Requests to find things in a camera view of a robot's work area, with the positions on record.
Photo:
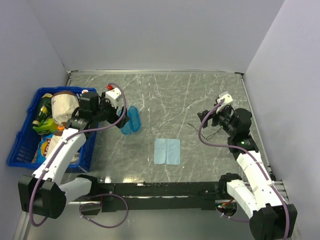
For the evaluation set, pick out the blue yellow chips bag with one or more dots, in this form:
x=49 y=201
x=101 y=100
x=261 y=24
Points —
x=42 y=149

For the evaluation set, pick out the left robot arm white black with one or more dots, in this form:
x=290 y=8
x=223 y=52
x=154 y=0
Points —
x=42 y=193

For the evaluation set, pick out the blue plastic basket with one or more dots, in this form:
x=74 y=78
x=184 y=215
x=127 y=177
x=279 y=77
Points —
x=27 y=140

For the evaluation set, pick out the dark green glass bottle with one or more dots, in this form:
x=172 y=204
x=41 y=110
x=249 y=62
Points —
x=44 y=110

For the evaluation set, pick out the green bottle white cap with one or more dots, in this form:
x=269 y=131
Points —
x=84 y=91

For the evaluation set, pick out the light blue cleaning cloth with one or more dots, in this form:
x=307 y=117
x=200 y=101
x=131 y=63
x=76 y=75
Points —
x=167 y=151

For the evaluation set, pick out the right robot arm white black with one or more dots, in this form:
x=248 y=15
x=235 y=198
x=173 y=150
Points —
x=270 y=217

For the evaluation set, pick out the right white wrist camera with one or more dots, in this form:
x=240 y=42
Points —
x=225 y=98

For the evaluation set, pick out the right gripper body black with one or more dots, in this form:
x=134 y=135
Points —
x=222 y=118

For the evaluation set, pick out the lime green snack pack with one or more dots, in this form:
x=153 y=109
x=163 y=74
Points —
x=46 y=127

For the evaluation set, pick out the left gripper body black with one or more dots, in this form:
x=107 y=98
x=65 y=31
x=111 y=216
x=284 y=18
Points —
x=107 y=111

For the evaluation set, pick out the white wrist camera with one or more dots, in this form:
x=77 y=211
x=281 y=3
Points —
x=113 y=95
x=225 y=98

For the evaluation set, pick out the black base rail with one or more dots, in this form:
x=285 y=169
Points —
x=114 y=197

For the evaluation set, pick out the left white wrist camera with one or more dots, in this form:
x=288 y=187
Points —
x=113 y=95

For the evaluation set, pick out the brown white paper bag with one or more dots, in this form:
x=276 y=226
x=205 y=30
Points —
x=63 y=104

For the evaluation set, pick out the blue translucent glasses case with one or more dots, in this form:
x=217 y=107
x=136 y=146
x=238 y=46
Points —
x=134 y=124

